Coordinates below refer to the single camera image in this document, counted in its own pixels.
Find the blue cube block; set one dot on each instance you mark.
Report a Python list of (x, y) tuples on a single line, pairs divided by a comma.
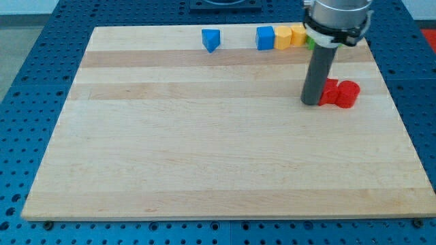
[(265, 38)]

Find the green block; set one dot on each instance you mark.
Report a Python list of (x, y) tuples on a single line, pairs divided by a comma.
[(310, 43)]

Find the red cylinder block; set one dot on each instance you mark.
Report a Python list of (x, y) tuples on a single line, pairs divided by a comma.
[(348, 91)]

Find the yellow hexagonal block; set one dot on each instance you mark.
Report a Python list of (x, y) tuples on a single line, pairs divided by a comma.
[(283, 35)]

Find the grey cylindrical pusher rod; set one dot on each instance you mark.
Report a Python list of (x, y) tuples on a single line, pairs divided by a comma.
[(317, 73)]

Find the light wooden board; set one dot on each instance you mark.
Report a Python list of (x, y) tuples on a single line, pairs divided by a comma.
[(157, 128)]

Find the red star block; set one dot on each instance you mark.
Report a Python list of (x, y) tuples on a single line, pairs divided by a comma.
[(330, 92)]

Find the blue triangular block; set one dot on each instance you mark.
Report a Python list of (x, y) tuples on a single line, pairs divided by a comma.
[(211, 39)]

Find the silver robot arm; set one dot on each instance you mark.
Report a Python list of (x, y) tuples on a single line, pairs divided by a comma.
[(338, 14)]

